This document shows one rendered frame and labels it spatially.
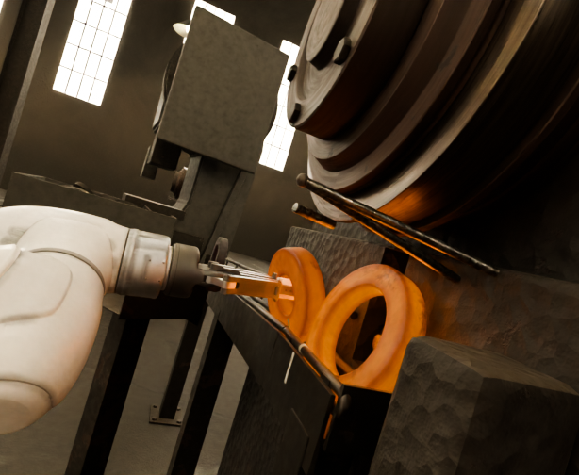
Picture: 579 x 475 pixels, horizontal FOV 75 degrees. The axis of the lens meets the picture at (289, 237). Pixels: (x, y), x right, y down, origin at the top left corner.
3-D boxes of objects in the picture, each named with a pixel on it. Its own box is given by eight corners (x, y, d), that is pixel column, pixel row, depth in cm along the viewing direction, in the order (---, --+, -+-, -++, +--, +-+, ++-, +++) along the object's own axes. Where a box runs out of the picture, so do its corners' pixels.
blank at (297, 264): (277, 261, 71) (260, 262, 70) (315, 233, 58) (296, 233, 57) (290, 346, 67) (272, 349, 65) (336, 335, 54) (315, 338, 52)
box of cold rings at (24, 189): (147, 290, 347) (172, 207, 347) (148, 318, 270) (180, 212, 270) (17, 263, 308) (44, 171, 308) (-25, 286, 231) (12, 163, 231)
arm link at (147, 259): (113, 301, 47) (162, 307, 49) (129, 230, 47) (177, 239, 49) (118, 286, 55) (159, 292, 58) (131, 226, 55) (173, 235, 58)
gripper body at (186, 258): (158, 287, 57) (219, 297, 61) (161, 301, 49) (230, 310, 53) (170, 239, 57) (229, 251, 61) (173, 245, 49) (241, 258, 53)
